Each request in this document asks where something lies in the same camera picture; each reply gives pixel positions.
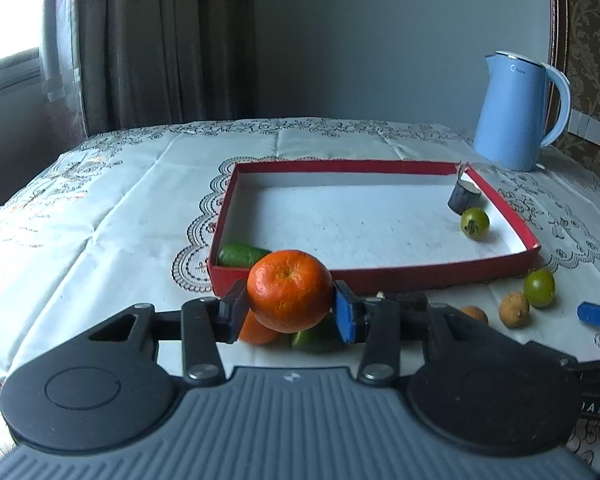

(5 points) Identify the green cucumber piece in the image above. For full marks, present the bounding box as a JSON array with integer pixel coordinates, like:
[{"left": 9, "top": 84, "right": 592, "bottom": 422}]
[
  {"left": 291, "top": 318, "right": 341, "bottom": 353},
  {"left": 216, "top": 244, "right": 270, "bottom": 269}
]

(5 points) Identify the gold framed patterned headboard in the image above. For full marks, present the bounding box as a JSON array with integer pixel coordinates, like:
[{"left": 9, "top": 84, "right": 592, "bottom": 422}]
[{"left": 546, "top": 0, "right": 600, "bottom": 181}]

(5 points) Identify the brown longan fruit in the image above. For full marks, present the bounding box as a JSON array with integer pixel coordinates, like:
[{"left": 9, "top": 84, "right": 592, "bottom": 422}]
[
  {"left": 498, "top": 292, "right": 530, "bottom": 328},
  {"left": 460, "top": 306, "right": 489, "bottom": 325}
]

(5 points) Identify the orange mandarin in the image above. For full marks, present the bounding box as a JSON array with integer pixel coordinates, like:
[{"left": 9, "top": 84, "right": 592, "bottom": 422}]
[
  {"left": 239, "top": 310, "right": 279, "bottom": 346},
  {"left": 247, "top": 249, "right": 334, "bottom": 334}
]

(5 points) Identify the red shallow cardboard box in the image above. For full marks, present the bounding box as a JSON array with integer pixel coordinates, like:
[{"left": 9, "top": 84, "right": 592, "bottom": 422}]
[{"left": 208, "top": 159, "right": 541, "bottom": 295}]

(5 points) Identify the blue electric kettle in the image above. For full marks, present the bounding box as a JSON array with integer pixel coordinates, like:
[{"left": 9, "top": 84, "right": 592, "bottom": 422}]
[{"left": 474, "top": 51, "right": 571, "bottom": 172}]

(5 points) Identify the white wall switch panel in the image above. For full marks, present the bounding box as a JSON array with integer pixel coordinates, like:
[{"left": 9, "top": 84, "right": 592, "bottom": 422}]
[{"left": 567, "top": 108, "right": 600, "bottom": 145}]

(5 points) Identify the white embroidered tablecloth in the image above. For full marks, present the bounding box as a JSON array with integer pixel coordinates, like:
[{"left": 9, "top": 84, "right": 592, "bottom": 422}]
[{"left": 0, "top": 118, "right": 600, "bottom": 459}]

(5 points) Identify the brown patterned curtain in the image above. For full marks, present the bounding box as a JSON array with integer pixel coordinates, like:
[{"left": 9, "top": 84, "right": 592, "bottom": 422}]
[{"left": 42, "top": 0, "right": 259, "bottom": 137}]

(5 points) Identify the green tomato fruit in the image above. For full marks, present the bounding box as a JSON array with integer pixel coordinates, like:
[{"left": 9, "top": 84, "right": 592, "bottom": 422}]
[
  {"left": 460, "top": 207, "right": 490, "bottom": 240},
  {"left": 524, "top": 269, "right": 556, "bottom": 308}
]

